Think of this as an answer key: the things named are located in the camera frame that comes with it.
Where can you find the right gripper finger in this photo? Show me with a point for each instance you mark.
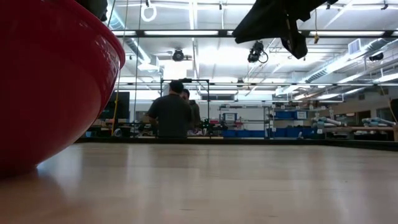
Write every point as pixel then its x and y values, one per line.
pixel 258 32
pixel 253 15

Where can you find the shelf rack with blue bins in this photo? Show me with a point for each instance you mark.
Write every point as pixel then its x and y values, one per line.
pixel 242 133

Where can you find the round black ceiling device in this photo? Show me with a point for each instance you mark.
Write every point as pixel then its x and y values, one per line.
pixel 178 55

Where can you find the grey rolled material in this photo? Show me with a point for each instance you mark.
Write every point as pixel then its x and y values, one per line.
pixel 377 121
pixel 329 121

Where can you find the large red plastic bowl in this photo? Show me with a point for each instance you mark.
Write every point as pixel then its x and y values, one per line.
pixel 46 93

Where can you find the yellow pole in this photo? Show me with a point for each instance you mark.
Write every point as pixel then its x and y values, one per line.
pixel 115 105

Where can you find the black monitor screen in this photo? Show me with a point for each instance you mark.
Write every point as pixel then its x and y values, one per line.
pixel 119 105

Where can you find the person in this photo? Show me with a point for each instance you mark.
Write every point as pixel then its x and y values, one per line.
pixel 171 115
pixel 196 113

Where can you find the black aluminium table frame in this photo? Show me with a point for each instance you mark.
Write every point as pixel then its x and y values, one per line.
pixel 248 141

